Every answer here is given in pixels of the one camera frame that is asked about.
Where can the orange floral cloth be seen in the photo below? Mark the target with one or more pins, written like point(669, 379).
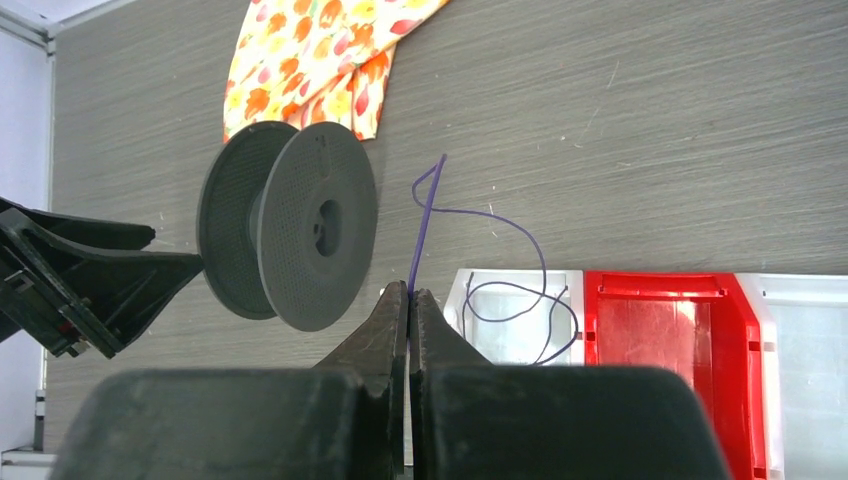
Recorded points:
point(309, 61)

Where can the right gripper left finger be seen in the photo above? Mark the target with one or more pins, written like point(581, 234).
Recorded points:
point(340, 419)

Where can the black cable spool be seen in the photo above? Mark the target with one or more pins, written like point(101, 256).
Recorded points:
point(286, 223)

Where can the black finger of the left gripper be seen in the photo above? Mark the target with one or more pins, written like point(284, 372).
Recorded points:
point(73, 283)

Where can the red plastic bin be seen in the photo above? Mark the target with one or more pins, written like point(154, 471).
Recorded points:
point(714, 331)

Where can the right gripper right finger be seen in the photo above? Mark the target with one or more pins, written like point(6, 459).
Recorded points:
point(473, 419)

